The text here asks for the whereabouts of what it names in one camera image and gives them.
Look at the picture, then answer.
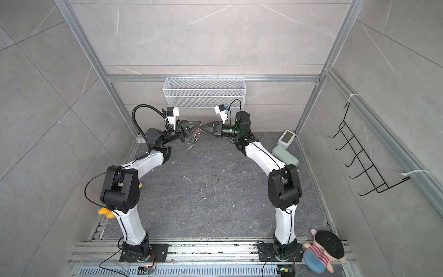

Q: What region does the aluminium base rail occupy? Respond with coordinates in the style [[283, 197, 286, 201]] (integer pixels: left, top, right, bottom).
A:
[[66, 237, 316, 277]]

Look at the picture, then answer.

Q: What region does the white corner bracket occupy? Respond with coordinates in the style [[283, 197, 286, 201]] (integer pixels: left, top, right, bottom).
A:
[[136, 135, 146, 144]]

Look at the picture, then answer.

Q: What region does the yellow plush toy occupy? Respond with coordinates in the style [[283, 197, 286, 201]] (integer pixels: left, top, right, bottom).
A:
[[99, 182, 143, 219]]

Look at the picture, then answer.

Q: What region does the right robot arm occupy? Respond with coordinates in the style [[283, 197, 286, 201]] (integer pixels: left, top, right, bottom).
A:
[[201, 111, 302, 259]]

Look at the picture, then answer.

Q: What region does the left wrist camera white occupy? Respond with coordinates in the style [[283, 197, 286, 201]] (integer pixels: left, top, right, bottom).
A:
[[163, 107, 180, 130]]

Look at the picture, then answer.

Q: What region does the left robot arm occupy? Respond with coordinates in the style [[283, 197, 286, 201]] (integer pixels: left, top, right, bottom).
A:
[[100, 120, 201, 262]]

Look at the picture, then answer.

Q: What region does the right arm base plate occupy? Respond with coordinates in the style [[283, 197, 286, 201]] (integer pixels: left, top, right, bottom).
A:
[[256, 241, 303, 262]]

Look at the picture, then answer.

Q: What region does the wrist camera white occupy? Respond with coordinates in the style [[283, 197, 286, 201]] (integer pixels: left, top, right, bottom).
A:
[[163, 107, 180, 130], [214, 104, 228, 124]]

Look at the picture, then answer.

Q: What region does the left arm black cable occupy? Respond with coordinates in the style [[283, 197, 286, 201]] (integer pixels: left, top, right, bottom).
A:
[[131, 103, 166, 153]]

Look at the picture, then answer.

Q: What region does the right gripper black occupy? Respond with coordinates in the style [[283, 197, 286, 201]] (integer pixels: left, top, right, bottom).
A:
[[201, 123, 242, 140]]

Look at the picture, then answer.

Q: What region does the grey key organizer red handle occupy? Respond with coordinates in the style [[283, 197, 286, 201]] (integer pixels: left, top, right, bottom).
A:
[[187, 121, 203, 149]]

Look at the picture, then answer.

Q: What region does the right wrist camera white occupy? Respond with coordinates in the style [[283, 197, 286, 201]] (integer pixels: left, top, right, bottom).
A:
[[214, 104, 228, 124]]

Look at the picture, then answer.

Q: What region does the white wire mesh basket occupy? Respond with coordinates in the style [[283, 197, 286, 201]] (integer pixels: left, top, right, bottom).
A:
[[163, 77, 247, 108]]

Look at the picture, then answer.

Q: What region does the white digital timer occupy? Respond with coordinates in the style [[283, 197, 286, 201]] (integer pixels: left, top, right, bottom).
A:
[[277, 130, 296, 150]]

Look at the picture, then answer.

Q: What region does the boy plush doll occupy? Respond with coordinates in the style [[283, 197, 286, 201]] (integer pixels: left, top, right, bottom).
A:
[[302, 229, 346, 274]]

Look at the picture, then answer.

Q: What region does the green eyeglass case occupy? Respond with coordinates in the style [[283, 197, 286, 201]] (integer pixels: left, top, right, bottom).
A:
[[272, 145, 299, 167]]

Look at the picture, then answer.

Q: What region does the black wire hook rack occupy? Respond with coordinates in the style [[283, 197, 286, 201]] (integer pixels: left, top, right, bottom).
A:
[[328, 103, 411, 196]]

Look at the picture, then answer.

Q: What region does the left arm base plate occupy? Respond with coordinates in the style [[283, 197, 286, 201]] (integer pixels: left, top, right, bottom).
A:
[[119, 244, 169, 263]]

